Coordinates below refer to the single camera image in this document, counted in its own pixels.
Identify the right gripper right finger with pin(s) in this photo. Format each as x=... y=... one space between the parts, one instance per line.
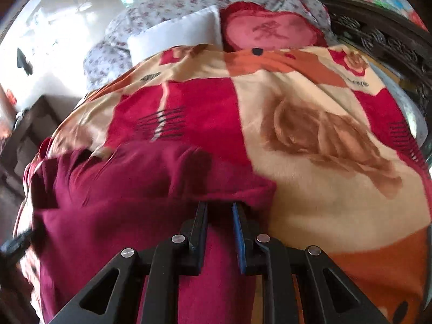
x=298 y=285

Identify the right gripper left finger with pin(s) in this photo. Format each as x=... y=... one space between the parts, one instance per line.
x=142 y=286

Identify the maroon fleece garment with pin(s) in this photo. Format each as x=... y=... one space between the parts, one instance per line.
x=87 y=209

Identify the orange red patterned blanket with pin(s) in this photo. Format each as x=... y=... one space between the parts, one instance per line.
x=318 y=122

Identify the dark wooden nightstand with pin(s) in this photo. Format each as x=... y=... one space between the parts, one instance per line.
x=55 y=107

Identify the floral quilt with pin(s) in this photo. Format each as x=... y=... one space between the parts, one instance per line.
x=110 y=57

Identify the dark carved wooden footboard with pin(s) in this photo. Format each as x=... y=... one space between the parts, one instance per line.
x=389 y=38

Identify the white pillow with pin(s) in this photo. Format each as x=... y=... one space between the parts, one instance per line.
x=201 y=27

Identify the red heart pillow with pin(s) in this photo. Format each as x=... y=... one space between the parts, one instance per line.
x=246 y=25

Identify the black hanging item on wall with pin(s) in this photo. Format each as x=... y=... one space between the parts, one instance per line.
x=23 y=63

